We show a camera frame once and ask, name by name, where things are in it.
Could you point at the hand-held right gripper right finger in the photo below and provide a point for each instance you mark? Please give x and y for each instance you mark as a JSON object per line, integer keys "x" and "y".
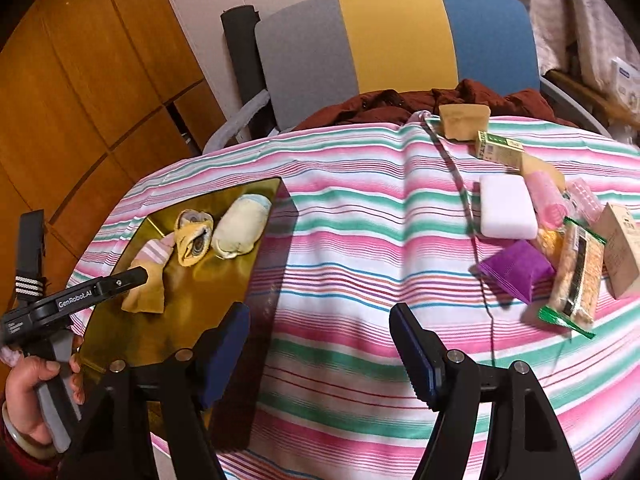
{"x": 417, "y": 365}

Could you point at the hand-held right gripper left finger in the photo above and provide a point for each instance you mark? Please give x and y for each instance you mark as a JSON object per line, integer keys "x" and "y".
{"x": 227, "y": 355}

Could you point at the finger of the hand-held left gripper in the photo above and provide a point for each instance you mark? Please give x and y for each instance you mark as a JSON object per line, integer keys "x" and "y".
{"x": 122, "y": 282}

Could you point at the yellow transparent tray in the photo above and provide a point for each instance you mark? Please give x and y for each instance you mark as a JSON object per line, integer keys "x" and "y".
{"x": 200, "y": 280}

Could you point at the person's left forearm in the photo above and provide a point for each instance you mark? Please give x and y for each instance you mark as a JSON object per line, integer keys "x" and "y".
{"x": 20, "y": 467}

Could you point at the person's left hand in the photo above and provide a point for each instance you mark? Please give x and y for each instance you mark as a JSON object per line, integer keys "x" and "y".
{"x": 25, "y": 400}

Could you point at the pink striped sock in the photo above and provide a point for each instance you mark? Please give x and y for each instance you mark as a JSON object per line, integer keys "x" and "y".
{"x": 152, "y": 252}

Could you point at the yellow and grey sock roll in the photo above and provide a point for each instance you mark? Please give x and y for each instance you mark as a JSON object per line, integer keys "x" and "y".
{"x": 187, "y": 240}

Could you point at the cream sock roll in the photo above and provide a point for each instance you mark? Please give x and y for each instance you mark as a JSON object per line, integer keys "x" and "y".
{"x": 240, "y": 225}

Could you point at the striped tablecloth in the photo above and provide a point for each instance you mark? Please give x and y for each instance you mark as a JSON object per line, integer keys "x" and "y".
{"x": 360, "y": 240}

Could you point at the purple packet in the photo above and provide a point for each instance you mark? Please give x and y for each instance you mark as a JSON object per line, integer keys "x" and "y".
{"x": 515, "y": 267}

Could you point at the pale bangle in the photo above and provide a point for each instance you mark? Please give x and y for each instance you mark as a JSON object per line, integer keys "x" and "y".
{"x": 30, "y": 447}

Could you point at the snack bar packet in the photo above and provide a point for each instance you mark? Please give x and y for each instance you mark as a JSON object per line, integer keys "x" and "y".
{"x": 575, "y": 280}

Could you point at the yellow mesh pouch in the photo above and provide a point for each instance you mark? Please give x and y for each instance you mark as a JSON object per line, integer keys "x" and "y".
{"x": 550, "y": 242}

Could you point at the white sponge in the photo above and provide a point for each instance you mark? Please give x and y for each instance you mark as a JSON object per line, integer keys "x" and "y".
{"x": 505, "y": 205}

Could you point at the wooden cabinet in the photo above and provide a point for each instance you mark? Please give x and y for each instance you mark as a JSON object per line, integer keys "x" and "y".
{"x": 75, "y": 85}

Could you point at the green and cream box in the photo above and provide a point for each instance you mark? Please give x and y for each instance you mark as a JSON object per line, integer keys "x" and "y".
{"x": 495, "y": 150}

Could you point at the brown cardboard box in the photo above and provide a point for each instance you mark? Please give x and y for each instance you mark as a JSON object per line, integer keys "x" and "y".
{"x": 622, "y": 250}

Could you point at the black rolled mat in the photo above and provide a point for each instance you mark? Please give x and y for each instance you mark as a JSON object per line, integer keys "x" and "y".
{"x": 240, "y": 60}

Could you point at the brown red garment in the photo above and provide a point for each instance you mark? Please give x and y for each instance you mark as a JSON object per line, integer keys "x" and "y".
{"x": 380, "y": 105}

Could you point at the grey yellow blue chair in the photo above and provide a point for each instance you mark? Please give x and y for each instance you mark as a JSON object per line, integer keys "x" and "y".
{"x": 390, "y": 35}

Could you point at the white and blue box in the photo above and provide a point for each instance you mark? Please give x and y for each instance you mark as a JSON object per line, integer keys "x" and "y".
{"x": 625, "y": 82}

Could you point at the wooden rail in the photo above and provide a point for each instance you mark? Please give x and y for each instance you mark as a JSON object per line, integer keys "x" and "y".
{"x": 590, "y": 95}

